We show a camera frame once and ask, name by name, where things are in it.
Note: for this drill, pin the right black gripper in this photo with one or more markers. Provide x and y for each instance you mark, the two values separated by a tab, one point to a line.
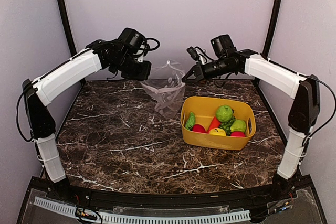
199	71

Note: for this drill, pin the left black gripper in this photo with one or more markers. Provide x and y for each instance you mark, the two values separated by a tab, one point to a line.
143	74

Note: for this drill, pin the clear zip top bag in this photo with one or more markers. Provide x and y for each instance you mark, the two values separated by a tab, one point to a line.
165	86

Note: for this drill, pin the yellow plastic basket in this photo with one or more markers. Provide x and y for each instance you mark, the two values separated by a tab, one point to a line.
205	109

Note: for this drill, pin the green toy cabbage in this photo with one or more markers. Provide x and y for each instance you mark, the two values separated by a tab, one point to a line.
238	125

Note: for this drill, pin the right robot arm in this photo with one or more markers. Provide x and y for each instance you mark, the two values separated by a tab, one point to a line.
303	91

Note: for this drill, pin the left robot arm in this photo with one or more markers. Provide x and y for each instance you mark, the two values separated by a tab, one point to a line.
118	55

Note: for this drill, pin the green toy cucumber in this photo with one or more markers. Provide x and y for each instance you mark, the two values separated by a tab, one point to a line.
191	121

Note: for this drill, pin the red toy apple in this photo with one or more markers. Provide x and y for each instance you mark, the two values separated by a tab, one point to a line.
198	128

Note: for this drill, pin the orange toy carrot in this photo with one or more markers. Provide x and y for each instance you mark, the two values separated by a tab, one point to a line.
215	123

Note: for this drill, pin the yellow toy apple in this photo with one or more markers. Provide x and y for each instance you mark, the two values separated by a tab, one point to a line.
217	131

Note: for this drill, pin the green toy grapes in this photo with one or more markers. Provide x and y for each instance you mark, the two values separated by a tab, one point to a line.
227	125

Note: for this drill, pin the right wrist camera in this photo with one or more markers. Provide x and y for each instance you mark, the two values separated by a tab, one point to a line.
196	55

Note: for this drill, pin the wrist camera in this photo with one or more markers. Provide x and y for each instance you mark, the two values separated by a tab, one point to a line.
196	55
146	48

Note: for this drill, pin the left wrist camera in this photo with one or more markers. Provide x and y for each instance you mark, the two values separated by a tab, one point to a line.
146	48

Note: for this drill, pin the left black frame post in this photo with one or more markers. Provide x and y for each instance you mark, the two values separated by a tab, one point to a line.
66	26

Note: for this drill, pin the black frame post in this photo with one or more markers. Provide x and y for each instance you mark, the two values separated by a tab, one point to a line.
271	28
66	26

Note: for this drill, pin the right black frame post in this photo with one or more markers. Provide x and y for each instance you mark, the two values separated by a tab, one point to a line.
271	28

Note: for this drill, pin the black front rail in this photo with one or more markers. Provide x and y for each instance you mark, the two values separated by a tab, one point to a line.
251	198

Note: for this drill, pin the white slotted cable duct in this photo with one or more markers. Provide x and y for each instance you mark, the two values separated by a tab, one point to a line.
119	214

